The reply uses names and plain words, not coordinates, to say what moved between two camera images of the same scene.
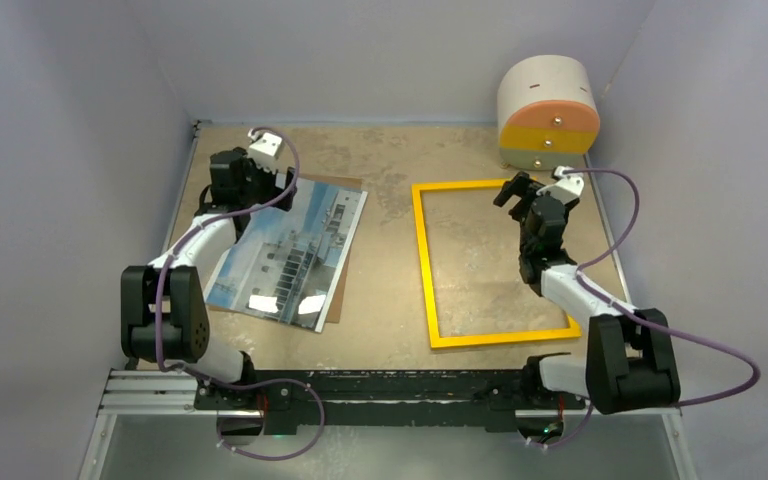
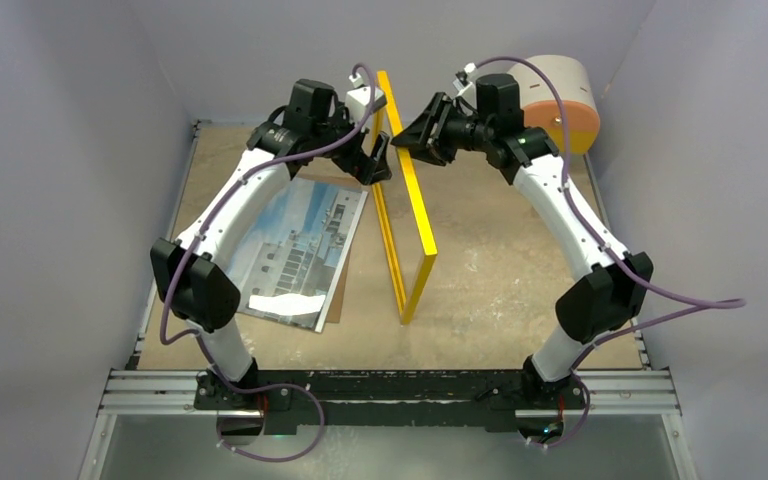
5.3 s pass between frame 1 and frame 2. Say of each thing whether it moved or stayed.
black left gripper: moved
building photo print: stayed
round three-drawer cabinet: stayed
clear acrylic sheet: stayed
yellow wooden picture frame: moved
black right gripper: moved
